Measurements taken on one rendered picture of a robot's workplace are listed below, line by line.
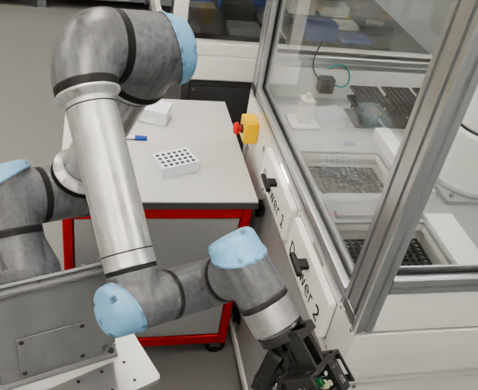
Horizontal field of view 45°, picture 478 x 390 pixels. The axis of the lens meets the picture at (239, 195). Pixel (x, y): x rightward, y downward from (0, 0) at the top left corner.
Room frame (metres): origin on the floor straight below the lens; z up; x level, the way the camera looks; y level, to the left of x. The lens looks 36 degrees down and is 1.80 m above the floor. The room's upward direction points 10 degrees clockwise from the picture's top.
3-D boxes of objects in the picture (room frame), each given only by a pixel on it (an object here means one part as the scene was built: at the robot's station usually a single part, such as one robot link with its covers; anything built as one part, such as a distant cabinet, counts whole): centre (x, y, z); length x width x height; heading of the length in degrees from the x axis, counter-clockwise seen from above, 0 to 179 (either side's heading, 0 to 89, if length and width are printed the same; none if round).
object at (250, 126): (1.62, 0.01, 0.88); 0.07 x 0.05 x 0.07; 17
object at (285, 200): (1.31, -0.10, 0.87); 0.29 x 0.02 x 0.11; 17
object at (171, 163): (1.49, 0.21, 0.78); 0.12 x 0.08 x 0.04; 128
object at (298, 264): (1.00, -0.17, 0.91); 0.07 x 0.04 x 0.01; 17
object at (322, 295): (1.01, -0.19, 0.87); 0.29 x 0.02 x 0.11; 17
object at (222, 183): (1.61, 0.30, 0.38); 0.62 x 0.58 x 0.76; 17
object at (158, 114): (1.77, 0.35, 0.79); 0.13 x 0.09 x 0.05; 87
